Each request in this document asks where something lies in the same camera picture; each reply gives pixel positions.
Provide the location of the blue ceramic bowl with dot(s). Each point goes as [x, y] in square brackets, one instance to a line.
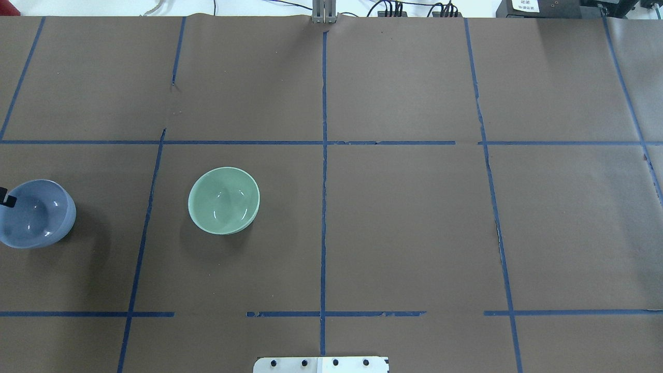
[43, 214]

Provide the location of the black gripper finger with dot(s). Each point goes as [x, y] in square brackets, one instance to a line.
[6, 199]

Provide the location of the black computer box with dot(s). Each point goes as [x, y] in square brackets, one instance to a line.
[539, 9]

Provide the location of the black orange connector box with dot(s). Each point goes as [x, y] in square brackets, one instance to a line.
[444, 10]
[392, 10]

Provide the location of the aluminium frame post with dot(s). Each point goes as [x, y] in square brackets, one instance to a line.
[324, 12]

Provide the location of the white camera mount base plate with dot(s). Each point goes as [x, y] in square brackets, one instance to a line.
[322, 364]

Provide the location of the green ceramic bowl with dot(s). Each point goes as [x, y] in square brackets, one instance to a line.
[224, 201]

